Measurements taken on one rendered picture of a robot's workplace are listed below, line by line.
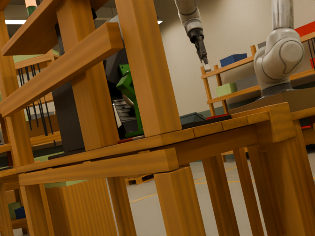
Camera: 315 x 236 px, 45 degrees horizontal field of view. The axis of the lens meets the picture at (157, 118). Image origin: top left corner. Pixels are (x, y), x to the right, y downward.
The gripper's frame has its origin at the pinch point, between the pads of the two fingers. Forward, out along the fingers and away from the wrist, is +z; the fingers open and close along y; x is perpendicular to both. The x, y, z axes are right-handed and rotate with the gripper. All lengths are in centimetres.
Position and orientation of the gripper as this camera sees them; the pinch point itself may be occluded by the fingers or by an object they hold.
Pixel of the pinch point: (206, 65)
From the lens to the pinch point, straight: 189.8
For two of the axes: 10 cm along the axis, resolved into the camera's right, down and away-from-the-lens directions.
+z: 2.1, 8.7, -4.5
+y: 0.5, 4.5, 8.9
